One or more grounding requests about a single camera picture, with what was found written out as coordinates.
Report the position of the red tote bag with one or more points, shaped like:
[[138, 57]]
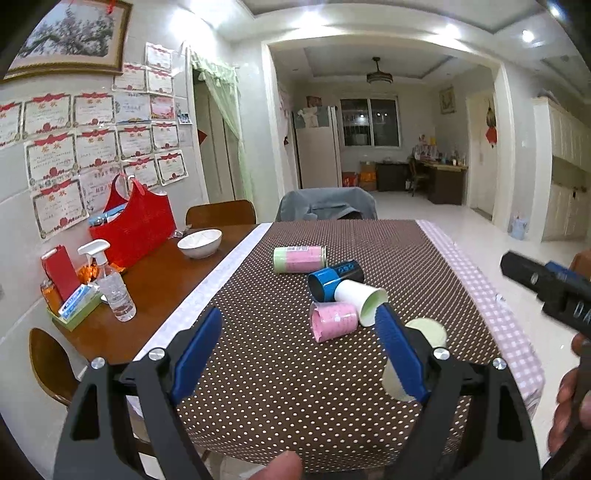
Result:
[[138, 226]]

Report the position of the brown polka-dot tablecloth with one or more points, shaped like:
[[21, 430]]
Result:
[[485, 300]]

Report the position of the red door ornament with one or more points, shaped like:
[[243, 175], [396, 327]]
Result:
[[491, 129]]

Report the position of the red box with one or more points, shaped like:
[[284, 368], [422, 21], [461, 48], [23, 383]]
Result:
[[59, 272]]

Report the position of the wooden dining table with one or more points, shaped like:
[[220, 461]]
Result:
[[175, 286]]

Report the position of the white paper cup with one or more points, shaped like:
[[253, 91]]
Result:
[[355, 297]]

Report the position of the chair with grey cover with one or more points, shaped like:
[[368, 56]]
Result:
[[323, 203]]

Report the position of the white refrigerator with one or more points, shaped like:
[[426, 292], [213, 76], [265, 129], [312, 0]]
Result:
[[318, 152]]

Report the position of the red carton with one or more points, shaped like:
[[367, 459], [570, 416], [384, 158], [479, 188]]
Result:
[[350, 180]]

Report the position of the clear spray bottle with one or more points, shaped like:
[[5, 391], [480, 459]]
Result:
[[117, 295]]

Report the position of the desk chair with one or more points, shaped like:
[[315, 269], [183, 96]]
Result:
[[415, 177]]

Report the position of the window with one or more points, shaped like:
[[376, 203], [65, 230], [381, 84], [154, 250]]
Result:
[[369, 122]]

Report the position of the framed blossom picture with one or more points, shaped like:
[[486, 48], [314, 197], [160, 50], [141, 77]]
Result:
[[69, 32]]

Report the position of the pale green paper cup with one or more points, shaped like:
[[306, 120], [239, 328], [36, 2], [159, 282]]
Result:
[[429, 334]]

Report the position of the white wall cabinets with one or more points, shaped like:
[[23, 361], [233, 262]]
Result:
[[568, 161]]

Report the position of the cardboard box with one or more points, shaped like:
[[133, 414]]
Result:
[[368, 177]]

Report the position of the person's right hand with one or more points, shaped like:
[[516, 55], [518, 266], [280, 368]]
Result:
[[565, 397]]

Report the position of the white door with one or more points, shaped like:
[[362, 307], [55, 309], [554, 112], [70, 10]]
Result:
[[478, 166]]

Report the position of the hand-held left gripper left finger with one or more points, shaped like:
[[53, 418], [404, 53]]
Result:
[[198, 353]]

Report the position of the dark wooden desk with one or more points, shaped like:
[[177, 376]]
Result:
[[445, 184]]

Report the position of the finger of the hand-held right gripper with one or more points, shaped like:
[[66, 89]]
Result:
[[561, 271], [521, 272]]

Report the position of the white ceramic bowl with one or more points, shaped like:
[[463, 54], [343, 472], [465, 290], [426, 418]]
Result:
[[199, 242]]

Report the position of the green storage tray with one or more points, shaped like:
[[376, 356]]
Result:
[[81, 318]]

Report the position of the green and pink paper cup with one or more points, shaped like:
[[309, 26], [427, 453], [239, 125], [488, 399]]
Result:
[[300, 259]]

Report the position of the group of wall certificates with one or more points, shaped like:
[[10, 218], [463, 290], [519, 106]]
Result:
[[92, 138]]

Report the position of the dark low cabinet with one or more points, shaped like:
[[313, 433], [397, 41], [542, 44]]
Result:
[[391, 177]]

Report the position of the ceiling lamp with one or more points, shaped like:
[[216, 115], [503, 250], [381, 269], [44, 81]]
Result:
[[379, 76]]

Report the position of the blue and white toothpaste box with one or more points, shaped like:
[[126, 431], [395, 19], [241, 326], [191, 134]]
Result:
[[79, 300]]

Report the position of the blue paper cup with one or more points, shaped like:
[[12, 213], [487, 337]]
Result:
[[334, 277]]

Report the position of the person's left hand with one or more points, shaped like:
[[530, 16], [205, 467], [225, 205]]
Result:
[[282, 467]]

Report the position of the brown polka dot tablecloth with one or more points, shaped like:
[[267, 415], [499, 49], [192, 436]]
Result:
[[286, 392]]

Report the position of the wooden chair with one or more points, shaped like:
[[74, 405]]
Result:
[[48, 360], [221, 212]]

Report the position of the pale blue bag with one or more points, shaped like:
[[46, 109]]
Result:
[[519, 228]]

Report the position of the green door curtain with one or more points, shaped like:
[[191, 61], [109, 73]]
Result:
[[228, 106]]

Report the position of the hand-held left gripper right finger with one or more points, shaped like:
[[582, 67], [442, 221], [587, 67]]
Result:
[[402, 357]]

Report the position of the small wall picture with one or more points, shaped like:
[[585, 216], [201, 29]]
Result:
[[445, 100]]

